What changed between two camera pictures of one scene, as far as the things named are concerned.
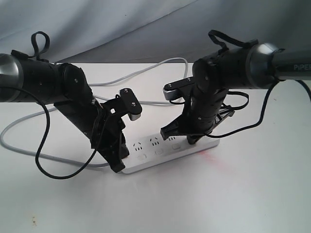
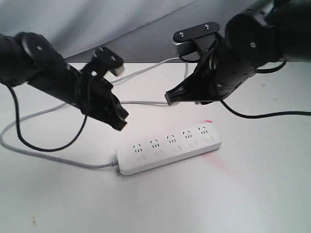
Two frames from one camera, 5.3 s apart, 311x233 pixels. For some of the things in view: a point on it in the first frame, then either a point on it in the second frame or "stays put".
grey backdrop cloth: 148,31 stays put
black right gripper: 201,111 -> 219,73
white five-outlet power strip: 154,152 stays put
